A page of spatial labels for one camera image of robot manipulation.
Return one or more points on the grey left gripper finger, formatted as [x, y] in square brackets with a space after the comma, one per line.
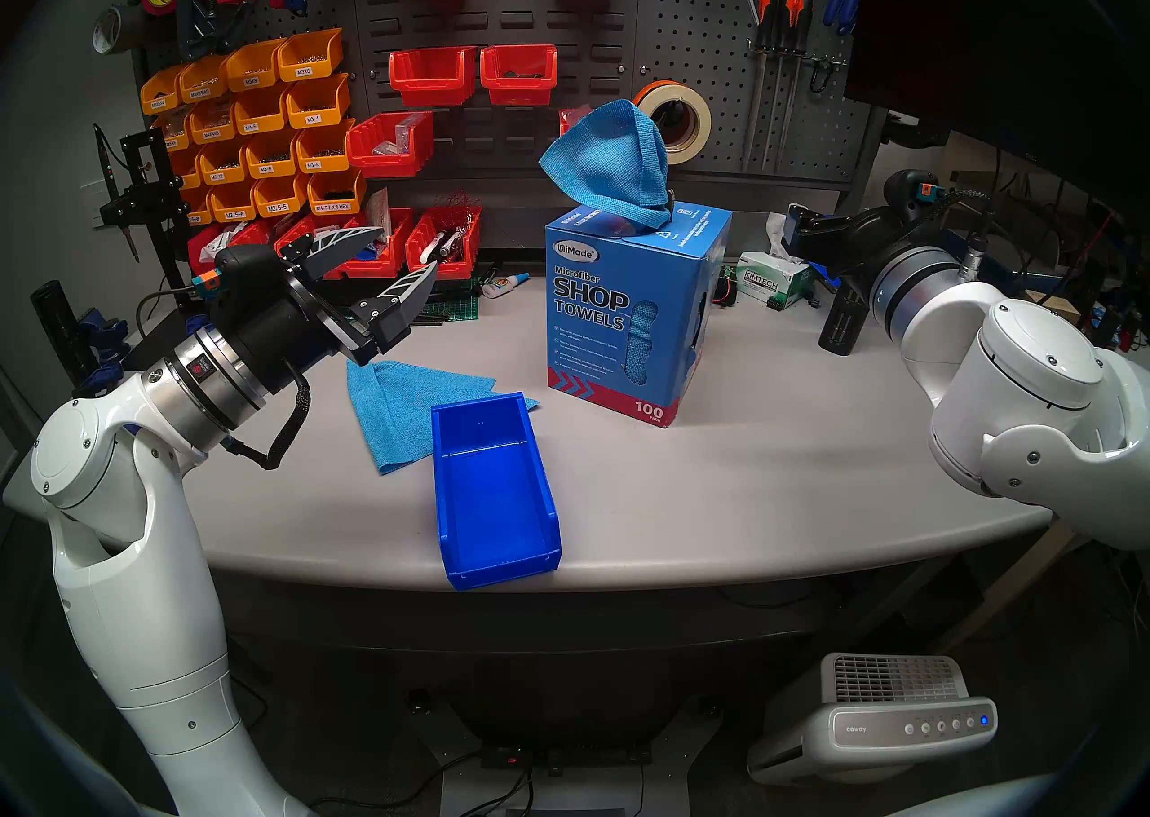
[395, 308]
[332, 247]

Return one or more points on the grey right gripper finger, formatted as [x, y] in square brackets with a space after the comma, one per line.
[813, 231]

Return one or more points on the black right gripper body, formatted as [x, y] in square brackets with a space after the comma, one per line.
[858, 245]

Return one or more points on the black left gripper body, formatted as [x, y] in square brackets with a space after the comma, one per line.
[301, 326]

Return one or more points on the blue microfiber shop towel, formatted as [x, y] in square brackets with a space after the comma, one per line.
[395, 411]
[602, 155]

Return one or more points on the blue shop towel box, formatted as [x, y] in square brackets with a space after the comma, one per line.
[611, 330]

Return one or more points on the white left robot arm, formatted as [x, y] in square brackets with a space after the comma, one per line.
[144, 609]

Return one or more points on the blue towel stack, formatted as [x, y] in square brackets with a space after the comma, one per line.
[642, 339]

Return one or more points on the white tissue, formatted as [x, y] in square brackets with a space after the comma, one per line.
[777, 236]

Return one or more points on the red plastic parts bin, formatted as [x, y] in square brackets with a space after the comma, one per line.
[205, 258]
[386, 161]
[292, 231]
[373, 269]
[568, 116]
[431, 83]
[454, 269]
[518, 86]
[252, 236]

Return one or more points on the small orange parts bin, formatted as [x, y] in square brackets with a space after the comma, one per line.
[162, 97]
[172, 137]
[184, 173]
[234, 211]
[323, 159]
[198, 213]
[317, 113]
[280, 204]
[336, 203]
[260, 121]
[223, 172]
[269, 165]
[202, 88]
[213, 130]
[310, 65]
[253, 74]

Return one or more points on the white paper packet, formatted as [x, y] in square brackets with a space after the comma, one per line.
[377, 209]

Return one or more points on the green cutting mat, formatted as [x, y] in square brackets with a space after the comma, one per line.
[458, 310]

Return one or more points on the green white Kimtech wipes box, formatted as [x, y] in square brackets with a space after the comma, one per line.
[777, 285]

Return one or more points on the black white marker pen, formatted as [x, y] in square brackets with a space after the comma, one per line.
[437, 247]

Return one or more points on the small green circuit board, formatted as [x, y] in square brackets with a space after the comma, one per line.
[726, 285]

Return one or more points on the white glue bottle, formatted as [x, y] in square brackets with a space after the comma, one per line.
[499, 287]

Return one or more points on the clear plastic parts bag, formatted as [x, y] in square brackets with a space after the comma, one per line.
[404, 134]

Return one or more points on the beige wooden shelf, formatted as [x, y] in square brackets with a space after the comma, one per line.
[966, 161]

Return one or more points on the cream masking tape roll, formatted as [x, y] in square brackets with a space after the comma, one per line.
[699, 137]

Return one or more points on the black metal stand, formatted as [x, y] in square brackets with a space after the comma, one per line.
[157, 204]

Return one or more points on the small cardboard box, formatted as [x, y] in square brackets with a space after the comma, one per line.
[1056, 303]

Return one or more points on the orange tape roll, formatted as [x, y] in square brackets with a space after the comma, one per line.
[649, 90]

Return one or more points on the black perforated pegboard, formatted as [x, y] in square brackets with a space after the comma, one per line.
[256, 20]
[701, 25]

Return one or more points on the black computer monitor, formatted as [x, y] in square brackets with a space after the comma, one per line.
[970, 34]

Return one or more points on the black power strip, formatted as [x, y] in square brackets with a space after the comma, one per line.
[557, 757]

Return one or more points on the white air purifier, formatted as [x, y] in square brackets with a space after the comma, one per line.
[898, 725]

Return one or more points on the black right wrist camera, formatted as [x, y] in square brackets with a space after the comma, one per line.
[907, 191]

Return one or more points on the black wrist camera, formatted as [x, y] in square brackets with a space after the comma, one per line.
[243, 281]
[907, 191]

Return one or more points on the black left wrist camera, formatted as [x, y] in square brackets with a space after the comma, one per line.
[243, 281]

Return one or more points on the metal hook rail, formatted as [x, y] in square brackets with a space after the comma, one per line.
[822, 61]

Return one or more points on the black louvered wall panel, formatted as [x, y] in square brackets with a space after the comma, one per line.
[512, 16]

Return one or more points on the grey duct tape roll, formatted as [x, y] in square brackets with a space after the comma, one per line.
[124, 26]

